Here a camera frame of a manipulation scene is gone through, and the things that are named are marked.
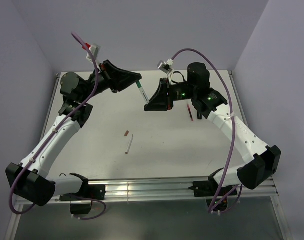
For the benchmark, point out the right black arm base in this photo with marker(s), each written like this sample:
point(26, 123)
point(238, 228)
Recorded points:
point(207, 189)

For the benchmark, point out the green pen cap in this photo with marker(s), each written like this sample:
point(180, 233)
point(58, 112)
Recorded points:
point(139, 84)

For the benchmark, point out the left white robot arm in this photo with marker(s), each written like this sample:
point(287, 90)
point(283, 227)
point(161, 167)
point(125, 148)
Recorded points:
point(29, 179)

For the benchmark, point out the aluminium rail frame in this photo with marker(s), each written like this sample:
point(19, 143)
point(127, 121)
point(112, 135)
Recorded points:
point(158, 205)

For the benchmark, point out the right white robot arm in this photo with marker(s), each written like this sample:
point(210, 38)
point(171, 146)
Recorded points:
point(260, 160)

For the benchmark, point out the red pink pen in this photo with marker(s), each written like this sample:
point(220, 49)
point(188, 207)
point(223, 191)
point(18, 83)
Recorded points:
point(190, 112)

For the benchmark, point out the white brown-tip pen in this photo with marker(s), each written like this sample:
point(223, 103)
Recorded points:
point(129, 145)

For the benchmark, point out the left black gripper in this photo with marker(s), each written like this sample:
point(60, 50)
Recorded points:
point(117, 79)

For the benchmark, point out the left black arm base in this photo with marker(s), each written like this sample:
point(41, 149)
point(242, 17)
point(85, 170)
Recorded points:
point(94, 193)

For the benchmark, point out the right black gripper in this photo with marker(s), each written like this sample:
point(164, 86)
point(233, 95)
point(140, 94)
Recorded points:
point(162, 101)

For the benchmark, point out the black orange highlighter pen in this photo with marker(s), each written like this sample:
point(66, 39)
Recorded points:
point(199, 116)

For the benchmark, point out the white green-tip pen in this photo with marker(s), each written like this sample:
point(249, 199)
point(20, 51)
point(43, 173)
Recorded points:
point(144, 95)

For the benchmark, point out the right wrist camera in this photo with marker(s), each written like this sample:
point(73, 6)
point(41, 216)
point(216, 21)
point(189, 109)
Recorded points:
point(166, 67)

